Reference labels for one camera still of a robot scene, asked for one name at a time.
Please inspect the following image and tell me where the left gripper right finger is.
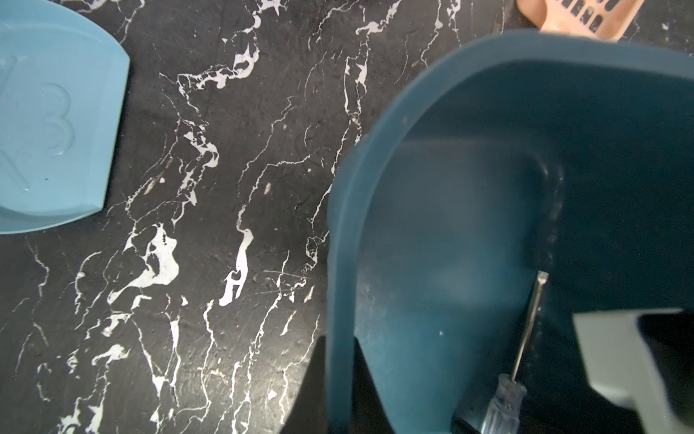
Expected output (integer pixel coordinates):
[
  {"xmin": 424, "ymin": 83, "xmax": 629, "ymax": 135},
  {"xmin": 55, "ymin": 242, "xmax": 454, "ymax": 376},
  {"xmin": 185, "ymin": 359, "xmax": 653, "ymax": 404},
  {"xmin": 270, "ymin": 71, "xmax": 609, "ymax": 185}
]
[{"xmin": 573, "ymin": 309, "xmax": 693, "ymax": 433}]

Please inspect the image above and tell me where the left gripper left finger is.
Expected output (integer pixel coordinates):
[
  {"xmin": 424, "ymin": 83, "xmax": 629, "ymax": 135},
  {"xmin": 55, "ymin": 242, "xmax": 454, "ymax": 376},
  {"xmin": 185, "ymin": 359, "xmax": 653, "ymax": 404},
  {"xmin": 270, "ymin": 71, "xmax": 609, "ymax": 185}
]
[{"xmin": 280, "ymin": 336, "xmax": 393, "ymax": 433}]

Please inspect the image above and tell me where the clear handle screwdriver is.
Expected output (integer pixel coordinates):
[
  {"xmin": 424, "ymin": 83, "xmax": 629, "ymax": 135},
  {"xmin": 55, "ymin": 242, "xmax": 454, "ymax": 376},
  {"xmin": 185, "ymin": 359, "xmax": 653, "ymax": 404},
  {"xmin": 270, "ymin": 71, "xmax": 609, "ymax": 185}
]
[{"xmin": 481, "ymin": 271, "xmax": 549, "ymax": 434}]

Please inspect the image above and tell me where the teal storage tray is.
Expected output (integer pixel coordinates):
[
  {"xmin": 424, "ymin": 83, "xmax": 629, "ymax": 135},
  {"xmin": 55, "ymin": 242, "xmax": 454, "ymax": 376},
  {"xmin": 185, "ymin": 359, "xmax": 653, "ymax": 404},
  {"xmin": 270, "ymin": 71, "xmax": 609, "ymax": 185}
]
[{"xmin": 325, "ymin": 31, "xmax": 693, "ymax": 433}]

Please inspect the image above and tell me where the brown litter scoop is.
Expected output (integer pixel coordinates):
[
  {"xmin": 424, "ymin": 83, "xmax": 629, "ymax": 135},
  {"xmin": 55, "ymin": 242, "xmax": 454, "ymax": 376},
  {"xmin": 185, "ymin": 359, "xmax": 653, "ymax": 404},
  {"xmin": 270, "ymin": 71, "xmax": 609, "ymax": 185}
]
[{"xmin": 516, "ymin": 0, "xmax": 644, "ymax": 43}]

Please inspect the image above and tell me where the blue dustpan scoop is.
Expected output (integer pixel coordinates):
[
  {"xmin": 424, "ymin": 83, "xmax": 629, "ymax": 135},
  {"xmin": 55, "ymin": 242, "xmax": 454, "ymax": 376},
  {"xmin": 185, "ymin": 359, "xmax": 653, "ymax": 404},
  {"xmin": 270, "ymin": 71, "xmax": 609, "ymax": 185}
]
[{"xmin": 1, "ymin": 1, "xmax": 130, "ymax": 234}]

